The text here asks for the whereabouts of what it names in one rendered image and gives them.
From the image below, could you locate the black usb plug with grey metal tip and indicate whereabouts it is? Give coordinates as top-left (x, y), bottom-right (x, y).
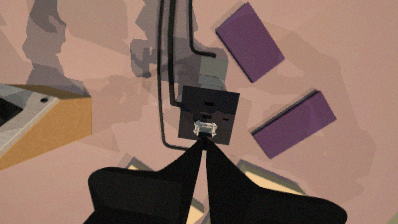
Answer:
top-left (197, 130), bottom-right (212, 151)

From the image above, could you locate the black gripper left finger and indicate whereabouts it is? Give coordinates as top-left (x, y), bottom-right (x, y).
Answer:
top-left (88, 139), bottom-right (203, 224)

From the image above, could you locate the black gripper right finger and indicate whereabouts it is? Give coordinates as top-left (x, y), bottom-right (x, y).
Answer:
top-left (206, 141), bottom-right (347, 224)

